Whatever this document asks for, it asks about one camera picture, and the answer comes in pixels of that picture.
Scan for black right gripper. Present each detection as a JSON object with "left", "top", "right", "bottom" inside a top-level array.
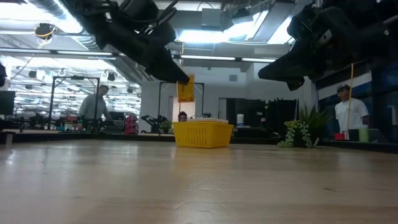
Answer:
[{"left": 257, "top": 7, "right": 386, "bottom": 82}]

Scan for black aluminium table frame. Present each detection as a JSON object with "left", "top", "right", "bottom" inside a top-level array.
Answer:
[{"left": 0, "top": 129, "right": 398, "bottom": 154}]

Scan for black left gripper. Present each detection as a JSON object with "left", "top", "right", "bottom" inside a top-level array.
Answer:
[{"left": 105, "top": 24, "right": 190, "bottom": 84}]

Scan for green cup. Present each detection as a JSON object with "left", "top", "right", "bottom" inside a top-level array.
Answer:
[{"left": 358, "top": 124, "right": 369, "bottom": 143}]

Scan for red storage bins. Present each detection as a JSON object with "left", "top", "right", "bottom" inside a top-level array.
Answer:
[{"left": 124, "top": 114, "right": 139, "bottom": 135}]

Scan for black background rig frame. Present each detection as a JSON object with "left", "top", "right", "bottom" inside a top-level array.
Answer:
[
  {"left": 48, "top": 75, "right": 102, "bottom": 133},
  {"left": 158, "top": 80, "right": 205, "bottom": 121}
]

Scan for potted succulent with trailing strand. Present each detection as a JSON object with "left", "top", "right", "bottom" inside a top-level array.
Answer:
[{"left": 276, "top": 104, "right": 330, "bottom": 149}]

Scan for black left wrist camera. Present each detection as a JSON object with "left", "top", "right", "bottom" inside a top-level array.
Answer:
[{"left": 149, "top": 20, "right": 177, "bottom": 47}]

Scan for yellow plastic basket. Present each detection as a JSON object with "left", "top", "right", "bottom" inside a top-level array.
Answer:
[{"left": 172, "top": 120, "right": 234, "bottom": 149}]

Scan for black right gripper knob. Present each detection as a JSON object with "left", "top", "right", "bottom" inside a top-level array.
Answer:
[{"left": 285, "top": 77, "right": 306, "bottom": 92}]

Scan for long ceiling light bar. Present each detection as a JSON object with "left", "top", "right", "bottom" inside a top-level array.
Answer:
[{"left": 172, "top": 54, "right": 278, "bottom": 63}]

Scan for ceiling cord reel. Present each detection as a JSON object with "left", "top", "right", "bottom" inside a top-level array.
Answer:
[{"left": 34, "top": 22, "right": 57, "bottom": 40}]

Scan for black monitor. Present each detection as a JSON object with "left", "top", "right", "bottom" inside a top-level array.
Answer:
[{"left": 0, "top": 90, "right": 16, "bottom": 116}]

